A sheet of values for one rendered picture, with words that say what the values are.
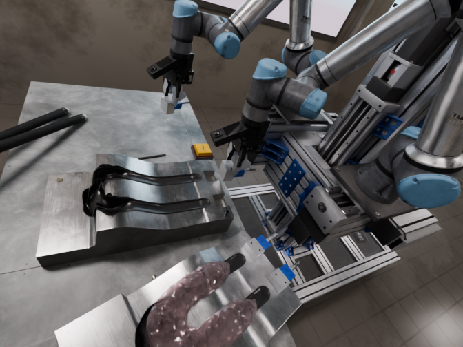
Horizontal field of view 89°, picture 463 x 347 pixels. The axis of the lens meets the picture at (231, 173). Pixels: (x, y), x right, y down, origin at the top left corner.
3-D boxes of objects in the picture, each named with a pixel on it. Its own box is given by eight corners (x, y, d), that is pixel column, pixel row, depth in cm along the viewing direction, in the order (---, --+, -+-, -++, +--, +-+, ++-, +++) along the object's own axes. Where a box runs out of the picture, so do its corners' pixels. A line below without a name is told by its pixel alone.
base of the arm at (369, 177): (371, 169, 89) (391, 149, 82) (402, 201, 80) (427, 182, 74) (345, 172, 82) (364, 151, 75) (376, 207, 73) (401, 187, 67)
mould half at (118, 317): (239, 237, 79) (250, 219, 72) (293, 308, 68) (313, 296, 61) (65, 343, 49) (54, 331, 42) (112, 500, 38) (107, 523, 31)
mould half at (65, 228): (204, 175, 95) (213, 150, 86) (227, 231, 79) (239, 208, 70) (52, 186, 72) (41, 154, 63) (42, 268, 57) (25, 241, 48)
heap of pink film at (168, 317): (222, 255, 67) (231, 242, 61) (263, 313, 59) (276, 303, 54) (131, 312, 51) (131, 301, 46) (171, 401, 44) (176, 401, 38)
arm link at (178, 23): (204, 8, 74) (177, 1, 70) (197, 45, 82) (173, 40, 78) (197, 1, 79) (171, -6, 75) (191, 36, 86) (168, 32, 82)
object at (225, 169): (250, 169, 89) (255, 159, 86) (255, 179, 86) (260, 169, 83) (218, 171, 84) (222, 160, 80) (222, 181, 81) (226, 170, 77)
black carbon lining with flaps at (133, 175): (198, 175, 84) (203, 156, 77) (211, 213, 74) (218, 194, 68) (84, 184, 68) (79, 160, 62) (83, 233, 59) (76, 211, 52)
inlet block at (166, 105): (184, 103, 108) (187, 93, 104) (191, 109, 106) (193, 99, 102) (160, 108, 100) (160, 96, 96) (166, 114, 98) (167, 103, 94)
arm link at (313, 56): (306, 93, 97) (324, 60, 88) (289, 76, 105) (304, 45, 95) (326, 95, 102) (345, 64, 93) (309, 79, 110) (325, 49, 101)
